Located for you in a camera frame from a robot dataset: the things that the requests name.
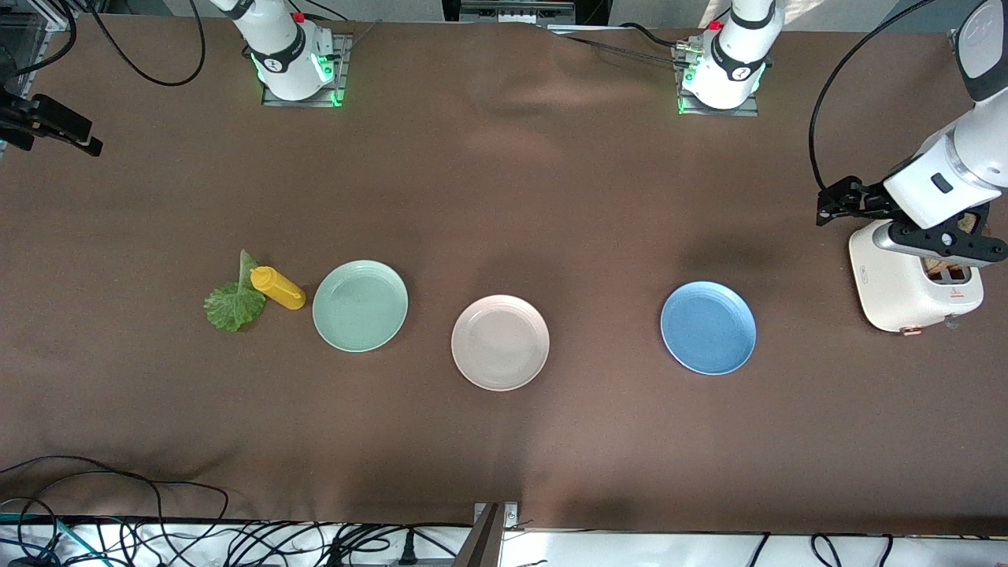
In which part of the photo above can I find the aluminium profile with bracket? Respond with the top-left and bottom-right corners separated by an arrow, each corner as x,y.
453,501 -> 521,567

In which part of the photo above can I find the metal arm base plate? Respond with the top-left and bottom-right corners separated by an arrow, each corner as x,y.
676,43 -> 761,117
261,33 -> 352,107

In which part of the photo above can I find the brown table cloth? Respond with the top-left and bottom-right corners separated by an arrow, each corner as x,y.
0,14 -> 1008,536

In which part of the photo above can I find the blue plate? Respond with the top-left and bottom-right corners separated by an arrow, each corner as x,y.
660,281 -> 758,376

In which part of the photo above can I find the mint green plate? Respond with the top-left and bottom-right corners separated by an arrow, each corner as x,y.
312,260 -> 410,353

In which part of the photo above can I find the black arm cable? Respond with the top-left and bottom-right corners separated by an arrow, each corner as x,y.
809,0 -> 939,194
0,0 -> 207,87

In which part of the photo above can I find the aluminium frame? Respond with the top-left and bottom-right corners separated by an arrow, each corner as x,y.
0,0 -> 87,87

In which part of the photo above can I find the beige plate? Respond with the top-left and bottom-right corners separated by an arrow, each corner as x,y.
450,295 -> 550,392

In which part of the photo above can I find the black equipment housing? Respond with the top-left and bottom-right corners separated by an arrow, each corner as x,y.
441,0 -> 612,24

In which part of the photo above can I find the yellow squeeze bottle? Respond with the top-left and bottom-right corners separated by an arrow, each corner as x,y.
250,266 -> 307,311

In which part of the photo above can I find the black base cable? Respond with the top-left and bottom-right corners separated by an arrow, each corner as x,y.
551,22 -> 713,65

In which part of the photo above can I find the white toaster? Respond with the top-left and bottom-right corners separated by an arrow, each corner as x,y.
849,222 -> 985,335

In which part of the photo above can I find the black looping floor cable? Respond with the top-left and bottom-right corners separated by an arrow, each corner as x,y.
0,455 -> 231,552

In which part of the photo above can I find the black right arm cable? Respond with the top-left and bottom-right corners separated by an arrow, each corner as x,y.
0,0 -> 207,87

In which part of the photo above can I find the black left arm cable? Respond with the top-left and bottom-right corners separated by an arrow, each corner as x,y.
809,0 -> 939,194

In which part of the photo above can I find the teal cable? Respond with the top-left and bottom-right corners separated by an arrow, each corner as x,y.
0,512 -> 107,566

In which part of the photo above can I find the grey slotted metal unit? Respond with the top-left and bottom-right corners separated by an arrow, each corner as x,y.
461,0 -> 576,23

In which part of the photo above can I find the green lettuce leaf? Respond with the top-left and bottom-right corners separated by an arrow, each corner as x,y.
203,250 -> 267,333

